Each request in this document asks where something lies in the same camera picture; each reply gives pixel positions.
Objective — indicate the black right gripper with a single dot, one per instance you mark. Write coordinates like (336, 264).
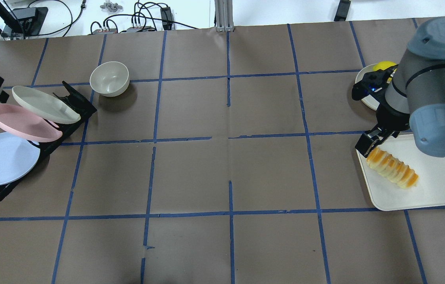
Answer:
(392, 117)

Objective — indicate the spiral orange cream bread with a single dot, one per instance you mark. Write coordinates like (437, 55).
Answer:
(391, 168)

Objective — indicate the light blue plate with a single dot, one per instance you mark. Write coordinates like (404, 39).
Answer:
(17, 157)

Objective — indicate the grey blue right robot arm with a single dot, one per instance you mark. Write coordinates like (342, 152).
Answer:
(411, 95)

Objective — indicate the cream round plate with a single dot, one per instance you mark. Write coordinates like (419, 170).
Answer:
(369, 101)

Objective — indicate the cream plate in rack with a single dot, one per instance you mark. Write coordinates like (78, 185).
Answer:
(44, 105)

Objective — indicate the pink plate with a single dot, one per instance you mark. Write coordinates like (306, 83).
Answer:
(22, 123)

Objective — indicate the yellow lemon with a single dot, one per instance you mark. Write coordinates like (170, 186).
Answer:
(383, 65)

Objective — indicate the white rectangular tray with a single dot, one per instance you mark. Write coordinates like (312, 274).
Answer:
(429, 190)

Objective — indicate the black power adapter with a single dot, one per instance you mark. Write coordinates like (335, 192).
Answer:
(166, 18)

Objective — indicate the cream bowl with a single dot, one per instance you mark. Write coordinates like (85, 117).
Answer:
(110, 79)

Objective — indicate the black tripod stand base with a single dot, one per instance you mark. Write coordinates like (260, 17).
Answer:
(22, 22)

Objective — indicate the black dish rack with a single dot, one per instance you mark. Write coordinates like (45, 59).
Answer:
(80, 104)

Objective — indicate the aluminium frame post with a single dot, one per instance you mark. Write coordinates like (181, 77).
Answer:
(224, 16)

